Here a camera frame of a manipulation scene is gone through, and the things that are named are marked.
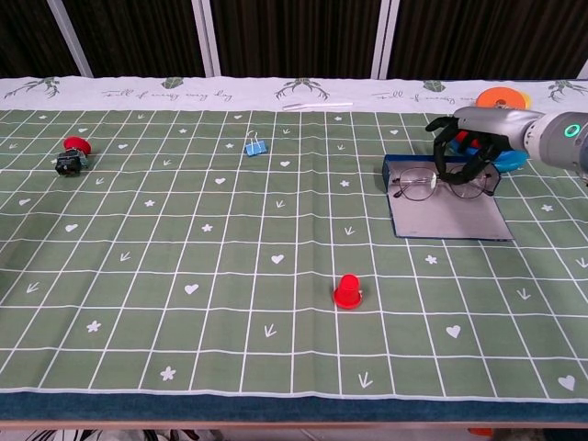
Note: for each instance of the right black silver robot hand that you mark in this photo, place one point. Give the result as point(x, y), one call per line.
point(491, 126)

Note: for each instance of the red mushroom emergency stop switch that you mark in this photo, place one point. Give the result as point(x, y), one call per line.
point(75, 146)

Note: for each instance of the white partition post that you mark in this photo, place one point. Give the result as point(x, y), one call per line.
point(69, 41)
point(385, 41)
point(583, 70)
point(206, 41)

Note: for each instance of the green grid tablecloth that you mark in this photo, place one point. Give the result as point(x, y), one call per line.
point(206, 257)

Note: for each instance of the black wire-frame eyeglasses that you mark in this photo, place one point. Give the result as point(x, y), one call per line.
point(418, 184)

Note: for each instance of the dark blue under cloth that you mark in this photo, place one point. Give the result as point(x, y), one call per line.
point(275, 408)

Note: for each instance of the white plastic strip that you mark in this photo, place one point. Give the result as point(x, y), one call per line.
point(317, 105)

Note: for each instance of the orange wooden disc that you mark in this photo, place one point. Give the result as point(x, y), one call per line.
point(500, 97)

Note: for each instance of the small red plastic cap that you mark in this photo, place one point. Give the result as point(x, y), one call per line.
point(348, 296)

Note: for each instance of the large yellow wooden disc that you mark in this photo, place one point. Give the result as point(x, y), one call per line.
point(528, 102)

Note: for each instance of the blue binder clip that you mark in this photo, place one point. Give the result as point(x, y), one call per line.
point(256, 149)

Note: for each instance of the blue grey-lined glasses case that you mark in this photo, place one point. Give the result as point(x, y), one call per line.
point(450, 220)

